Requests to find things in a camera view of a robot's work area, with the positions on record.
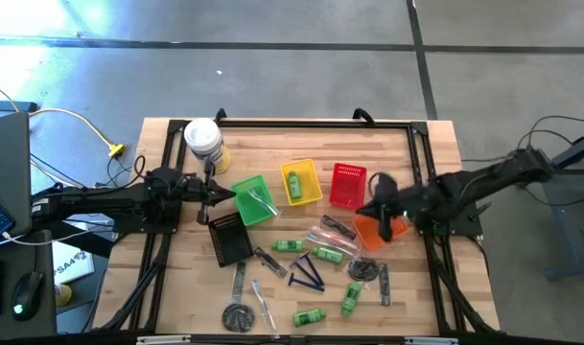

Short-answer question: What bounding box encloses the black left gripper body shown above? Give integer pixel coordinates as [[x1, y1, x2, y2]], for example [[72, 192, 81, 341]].
[[178, 174, 207, 204]]

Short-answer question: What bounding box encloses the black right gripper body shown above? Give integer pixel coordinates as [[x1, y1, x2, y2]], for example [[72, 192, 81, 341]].
[[394, 184, 432, 224]]

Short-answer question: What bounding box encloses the toothbrush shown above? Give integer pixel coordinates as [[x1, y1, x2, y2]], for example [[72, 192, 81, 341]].
[[246, 187, 280, 218], [250, 279, 279, 335]]

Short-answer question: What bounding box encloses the green travel shampoo bottle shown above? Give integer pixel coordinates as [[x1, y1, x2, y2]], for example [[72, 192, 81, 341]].
[[287, 171, 304, 200], [339, 281, 363, 318], [312, 245, 345, 265], [292, 308, 328, 329], [270, 239, 304, 254]]

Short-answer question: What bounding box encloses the orange plastic basket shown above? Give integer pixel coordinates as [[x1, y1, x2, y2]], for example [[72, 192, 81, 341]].
[[351, 210, 410, 253]]

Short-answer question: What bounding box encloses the green plastic basket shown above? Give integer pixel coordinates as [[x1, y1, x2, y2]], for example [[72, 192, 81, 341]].
[[229, 173, 279, 227]]

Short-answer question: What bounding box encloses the red plastic basket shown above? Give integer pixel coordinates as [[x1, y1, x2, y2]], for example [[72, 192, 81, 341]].
[[328, 162, 368, 211]]

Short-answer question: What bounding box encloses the black plastic basket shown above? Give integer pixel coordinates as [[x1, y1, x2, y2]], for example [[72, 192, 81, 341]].
[[207, 211, 255, 268]]

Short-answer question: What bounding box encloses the Lysol wipes canister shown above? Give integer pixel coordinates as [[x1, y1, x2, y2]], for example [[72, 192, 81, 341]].
[[183, 117, 232, 176]]

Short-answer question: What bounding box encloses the red and blue toothbrush pack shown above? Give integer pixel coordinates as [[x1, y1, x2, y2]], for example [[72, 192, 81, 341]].
[[306, 225, 361, 255]]

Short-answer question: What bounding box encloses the yellow plastic basket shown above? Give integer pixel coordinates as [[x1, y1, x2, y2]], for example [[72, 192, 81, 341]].
[[279, 157, 324, 208]]

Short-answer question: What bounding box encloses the small yellow object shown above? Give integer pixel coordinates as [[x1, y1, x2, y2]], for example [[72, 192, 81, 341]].
[[55, 283, 74, 308]]

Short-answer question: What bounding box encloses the grey laptop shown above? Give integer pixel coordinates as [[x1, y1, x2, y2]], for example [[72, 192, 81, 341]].
[[0, 111, 34, 240]]

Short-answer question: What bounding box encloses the black computer mouse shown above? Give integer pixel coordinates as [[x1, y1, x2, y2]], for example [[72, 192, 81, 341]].
[[10, 269, 46, 322]]

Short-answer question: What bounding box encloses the dark desk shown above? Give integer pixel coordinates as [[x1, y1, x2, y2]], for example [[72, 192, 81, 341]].
[[0, 229, 58, 342]]

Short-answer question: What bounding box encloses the yellow cable with plug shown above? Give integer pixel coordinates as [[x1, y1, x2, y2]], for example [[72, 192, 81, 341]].
[[28, 107, 126, 159]]

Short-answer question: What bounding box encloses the black aluminium table frame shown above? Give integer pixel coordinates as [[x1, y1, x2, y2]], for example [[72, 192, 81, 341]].
[[92, 107, 502, 336]]

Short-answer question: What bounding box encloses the silver bracket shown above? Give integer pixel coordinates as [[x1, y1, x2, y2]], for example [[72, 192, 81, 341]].
[[405, 336, 459, 345], [136, 334, 192, 345]]

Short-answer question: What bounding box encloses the black floor cable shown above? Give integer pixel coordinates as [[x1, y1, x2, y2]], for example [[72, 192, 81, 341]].
[[511, 114, 584, 226]]

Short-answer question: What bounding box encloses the white charging cable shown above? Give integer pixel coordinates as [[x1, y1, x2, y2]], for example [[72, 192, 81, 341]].
[[1, 219, 115, 247]]

